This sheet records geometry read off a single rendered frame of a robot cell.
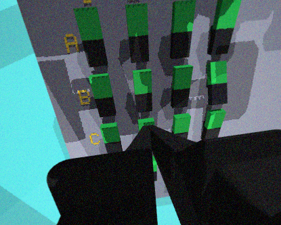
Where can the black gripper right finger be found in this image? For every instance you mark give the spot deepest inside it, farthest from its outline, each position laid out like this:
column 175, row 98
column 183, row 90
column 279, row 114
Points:
column 188, row 167

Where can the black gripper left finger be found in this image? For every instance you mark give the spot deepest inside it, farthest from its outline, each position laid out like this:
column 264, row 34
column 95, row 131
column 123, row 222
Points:
column 107, row 176

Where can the grey switch panel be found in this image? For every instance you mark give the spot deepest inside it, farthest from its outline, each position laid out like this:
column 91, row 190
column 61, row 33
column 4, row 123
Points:
column 199, row 69

